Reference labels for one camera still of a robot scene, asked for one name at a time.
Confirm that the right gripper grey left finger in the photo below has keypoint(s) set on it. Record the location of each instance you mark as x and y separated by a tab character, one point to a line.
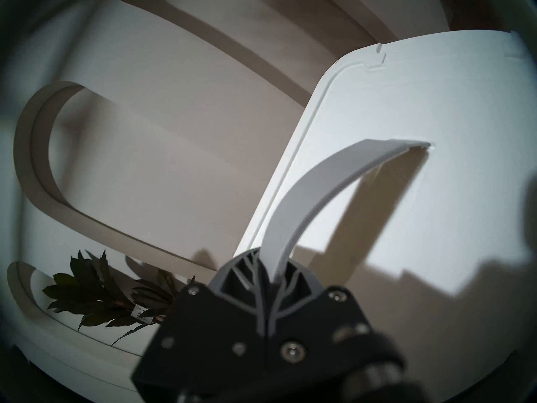
201	343

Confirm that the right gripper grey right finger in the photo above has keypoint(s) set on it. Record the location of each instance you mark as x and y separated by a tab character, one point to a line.
319	322

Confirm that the white plant label tag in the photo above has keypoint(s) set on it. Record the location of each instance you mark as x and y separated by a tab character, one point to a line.
142	313

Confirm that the tall dark green plant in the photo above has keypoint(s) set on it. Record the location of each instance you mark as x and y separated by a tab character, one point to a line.
96	293

